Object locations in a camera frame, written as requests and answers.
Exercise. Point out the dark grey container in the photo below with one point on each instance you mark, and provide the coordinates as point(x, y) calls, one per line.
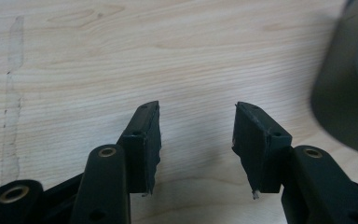
point(338, 93)

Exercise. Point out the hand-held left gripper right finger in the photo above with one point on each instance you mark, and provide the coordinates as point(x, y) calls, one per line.
point(258, 149)

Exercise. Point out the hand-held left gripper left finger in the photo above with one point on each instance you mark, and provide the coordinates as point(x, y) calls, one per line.
point(143, 149)

